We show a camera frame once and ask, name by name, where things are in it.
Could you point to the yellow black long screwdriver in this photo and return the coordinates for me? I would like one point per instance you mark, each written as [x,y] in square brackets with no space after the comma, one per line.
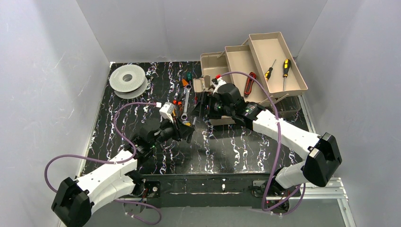
[286,66]

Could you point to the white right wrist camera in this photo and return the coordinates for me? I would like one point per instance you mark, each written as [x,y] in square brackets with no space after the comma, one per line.
[217,82]

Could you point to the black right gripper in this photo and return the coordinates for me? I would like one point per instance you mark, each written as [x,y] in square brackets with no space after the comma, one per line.
[206,102]

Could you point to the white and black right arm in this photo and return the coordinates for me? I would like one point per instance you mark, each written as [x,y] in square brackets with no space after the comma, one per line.
[320,153]

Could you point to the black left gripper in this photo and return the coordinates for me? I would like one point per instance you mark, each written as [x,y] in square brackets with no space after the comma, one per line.
[180,130]

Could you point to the silver combination wrench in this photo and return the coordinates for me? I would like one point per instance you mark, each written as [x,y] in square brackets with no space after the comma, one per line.
[184,115]

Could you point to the yellow black short screwdriver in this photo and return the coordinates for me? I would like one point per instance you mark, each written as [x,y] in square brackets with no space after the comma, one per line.
[269,71]

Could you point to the white filament spool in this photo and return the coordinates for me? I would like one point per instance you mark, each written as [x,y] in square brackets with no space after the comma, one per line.
[128,81]

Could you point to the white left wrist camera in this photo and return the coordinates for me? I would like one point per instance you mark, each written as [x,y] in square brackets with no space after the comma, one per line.
[166,111]

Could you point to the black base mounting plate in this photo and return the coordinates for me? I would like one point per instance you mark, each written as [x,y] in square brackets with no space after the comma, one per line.
[206,190]

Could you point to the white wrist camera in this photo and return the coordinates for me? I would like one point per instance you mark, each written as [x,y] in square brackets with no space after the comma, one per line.
[166,111]
[217,82]

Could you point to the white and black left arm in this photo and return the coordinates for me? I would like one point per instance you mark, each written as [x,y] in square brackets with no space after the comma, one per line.
[76,200]

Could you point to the beige translucent plastic toolbox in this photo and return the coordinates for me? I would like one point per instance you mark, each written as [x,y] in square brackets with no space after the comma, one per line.
[262,68]

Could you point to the red and black utility knife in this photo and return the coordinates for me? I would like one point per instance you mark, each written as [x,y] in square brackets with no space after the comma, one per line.
[249,84]

